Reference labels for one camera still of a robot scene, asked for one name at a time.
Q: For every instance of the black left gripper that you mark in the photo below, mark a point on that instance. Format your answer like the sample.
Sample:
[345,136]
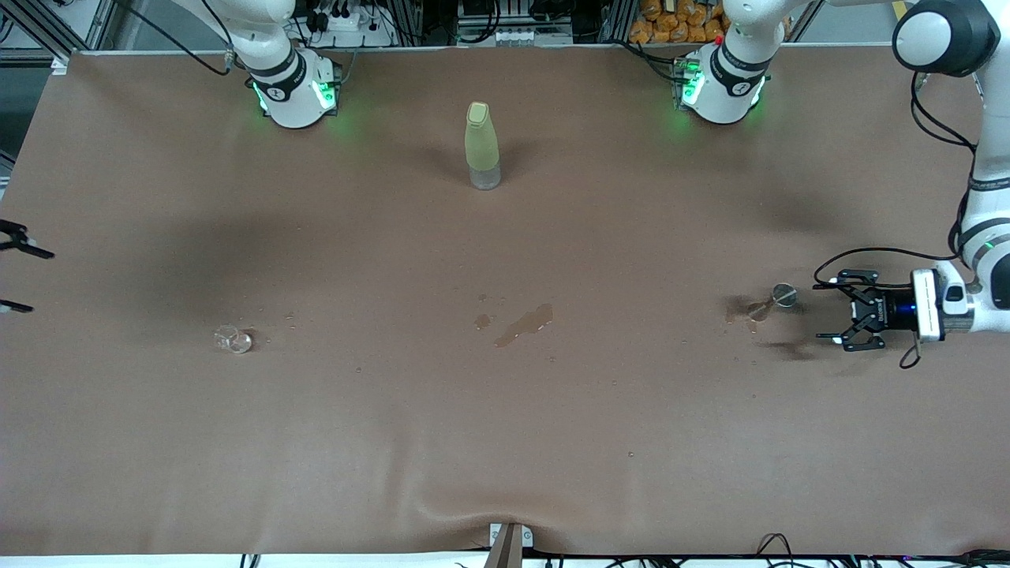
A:
[895,311]

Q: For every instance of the steel jigger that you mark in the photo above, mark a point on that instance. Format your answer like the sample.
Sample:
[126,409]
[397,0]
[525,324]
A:
[783,295]

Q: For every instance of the clear glass measuring cup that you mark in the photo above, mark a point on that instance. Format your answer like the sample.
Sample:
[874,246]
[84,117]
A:
[237,341]

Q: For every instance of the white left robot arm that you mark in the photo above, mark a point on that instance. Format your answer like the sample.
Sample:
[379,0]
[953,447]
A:
[993,213]

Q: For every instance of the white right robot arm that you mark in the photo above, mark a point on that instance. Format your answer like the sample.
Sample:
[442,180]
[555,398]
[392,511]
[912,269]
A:
[292,102]

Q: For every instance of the large brown liquid puddle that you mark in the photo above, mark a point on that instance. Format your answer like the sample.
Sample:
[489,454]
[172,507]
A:
[525,323]

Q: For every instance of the orange snack bags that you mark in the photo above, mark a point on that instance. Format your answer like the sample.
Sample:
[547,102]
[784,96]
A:
[678,24]

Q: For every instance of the small brown liquid puddle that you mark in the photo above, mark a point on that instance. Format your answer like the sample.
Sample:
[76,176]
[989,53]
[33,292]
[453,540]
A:
[482,321]

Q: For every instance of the white power strip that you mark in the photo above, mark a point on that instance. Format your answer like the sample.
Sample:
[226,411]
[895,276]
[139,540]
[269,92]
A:
[351,24]

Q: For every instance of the yellow-green frosted bottle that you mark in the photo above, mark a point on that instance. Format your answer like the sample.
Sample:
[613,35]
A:
[481,142]

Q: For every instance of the white port strip device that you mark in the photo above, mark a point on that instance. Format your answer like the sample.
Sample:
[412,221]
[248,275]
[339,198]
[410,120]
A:
[513,37]

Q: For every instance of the aluminium frame post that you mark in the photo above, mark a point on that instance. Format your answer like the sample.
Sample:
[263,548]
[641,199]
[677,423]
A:
[60,65]

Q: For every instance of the metal table edge bracket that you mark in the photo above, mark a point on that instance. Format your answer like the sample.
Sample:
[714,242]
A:
[509,552]

